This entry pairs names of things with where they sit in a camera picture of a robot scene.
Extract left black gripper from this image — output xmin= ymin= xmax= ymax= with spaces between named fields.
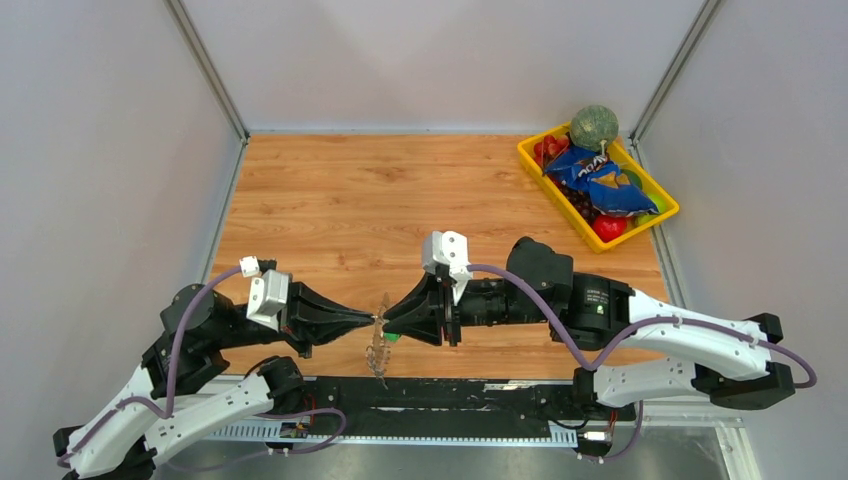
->
xmin=213 ymin=269 xmax=376 ymax=356

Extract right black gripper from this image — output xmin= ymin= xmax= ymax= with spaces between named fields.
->
xmin=382 ymin=268 xmax=550 ymax=346

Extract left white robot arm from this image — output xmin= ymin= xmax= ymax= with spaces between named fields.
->
xmin=53 ymin=271 xmax=374 ymax=479

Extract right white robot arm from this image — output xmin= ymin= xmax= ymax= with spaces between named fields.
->
xmin=382 ymin=232 xmax=797 ymax=418

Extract dark grapes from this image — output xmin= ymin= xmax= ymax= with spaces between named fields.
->
xmin=558 ymin=184 xmax=600 ymax=226

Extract yellow plastic tray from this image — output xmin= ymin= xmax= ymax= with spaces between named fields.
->
xmin=517 ymin=123 xmax=681 ymax=255

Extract red apple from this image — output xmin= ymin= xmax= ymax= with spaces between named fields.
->
xmin=592 ymin=215 xmax=629 ymax=243

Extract strawberries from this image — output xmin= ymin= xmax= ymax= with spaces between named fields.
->
xmin=533 ymin=134 xmax=571 ymax=160

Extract blue snack bag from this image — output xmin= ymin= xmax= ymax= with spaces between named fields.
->
xmin=543 ymin=146 xmax=657 ymax=217

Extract green melon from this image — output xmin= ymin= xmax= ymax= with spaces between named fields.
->
xmin=570 ymin=105 xmax=619 ymax=153

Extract green fruit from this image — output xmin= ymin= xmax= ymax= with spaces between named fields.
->
xmin=635 ymin=193 xmax=669 ymax=227

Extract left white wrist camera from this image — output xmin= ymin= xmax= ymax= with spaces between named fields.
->
xmin=246 ymin=269 xmax=292 ymax=332

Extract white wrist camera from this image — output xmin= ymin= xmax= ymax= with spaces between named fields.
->
xmin=421 ymin=231 xmax=473 ymax=305
xmin=246 ymin=269 xmax=292 ymax=332

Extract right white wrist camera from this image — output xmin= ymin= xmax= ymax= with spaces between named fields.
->
xmin=421 ymin=231 xmax=473 ymax=305

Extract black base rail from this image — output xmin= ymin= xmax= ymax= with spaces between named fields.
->
xmin=270 ymin=376 xmax=636 ymax=442

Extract white slotted cable duct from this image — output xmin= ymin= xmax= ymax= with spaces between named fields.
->
xmin=204 ymin=418 xmax=578 ymax=448

